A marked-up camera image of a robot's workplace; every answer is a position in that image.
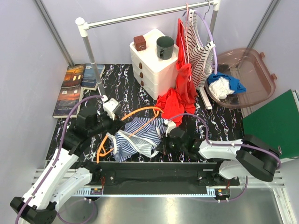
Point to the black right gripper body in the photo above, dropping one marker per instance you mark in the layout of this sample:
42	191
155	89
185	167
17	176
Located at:
169	145

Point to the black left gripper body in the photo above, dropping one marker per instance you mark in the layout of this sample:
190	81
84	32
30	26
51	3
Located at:
105	123

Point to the orange clothes hanger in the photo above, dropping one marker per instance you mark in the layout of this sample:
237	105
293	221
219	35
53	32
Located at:
106	148

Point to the blue striped tank top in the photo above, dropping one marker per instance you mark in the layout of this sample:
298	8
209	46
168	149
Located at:
141	135

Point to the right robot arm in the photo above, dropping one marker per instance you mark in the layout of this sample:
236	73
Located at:
247	156

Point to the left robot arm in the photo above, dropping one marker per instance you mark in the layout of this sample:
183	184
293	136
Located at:
42	202

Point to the red tank top hanging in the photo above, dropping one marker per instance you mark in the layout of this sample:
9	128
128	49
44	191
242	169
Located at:
184	83

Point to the black striped tank top hanging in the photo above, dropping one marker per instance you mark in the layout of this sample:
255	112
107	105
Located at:
200	56

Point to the red garment on table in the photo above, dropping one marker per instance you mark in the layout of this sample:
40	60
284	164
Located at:
172	104

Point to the dark sunset cover book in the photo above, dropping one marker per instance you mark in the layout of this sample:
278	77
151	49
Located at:
67	99

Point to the blue cover book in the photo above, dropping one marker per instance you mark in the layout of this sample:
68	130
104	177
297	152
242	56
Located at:
89	81

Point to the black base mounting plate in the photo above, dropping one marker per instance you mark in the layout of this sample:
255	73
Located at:
147	179

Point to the orange sunset cover book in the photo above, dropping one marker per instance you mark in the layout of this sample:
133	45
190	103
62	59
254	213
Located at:
73	76

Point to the white drawer unit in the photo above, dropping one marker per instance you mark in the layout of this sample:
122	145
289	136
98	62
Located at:
155	75

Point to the white garment in basket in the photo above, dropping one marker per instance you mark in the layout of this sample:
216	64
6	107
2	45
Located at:
220	89

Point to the blue garment in basket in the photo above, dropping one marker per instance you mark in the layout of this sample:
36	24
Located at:
234	83

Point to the brown cube box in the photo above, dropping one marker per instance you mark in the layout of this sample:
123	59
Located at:
139	43

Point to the dark green mug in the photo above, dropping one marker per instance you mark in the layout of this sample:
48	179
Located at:
165	45

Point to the metal clothes rack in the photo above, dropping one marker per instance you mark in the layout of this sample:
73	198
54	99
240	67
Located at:
84	26

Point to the green binder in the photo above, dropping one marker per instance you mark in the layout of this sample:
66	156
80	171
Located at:
277	124

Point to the pink plastic basket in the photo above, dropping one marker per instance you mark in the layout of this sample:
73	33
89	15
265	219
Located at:
248	66

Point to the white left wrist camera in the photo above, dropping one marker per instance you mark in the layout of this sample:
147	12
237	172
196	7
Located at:
113	108

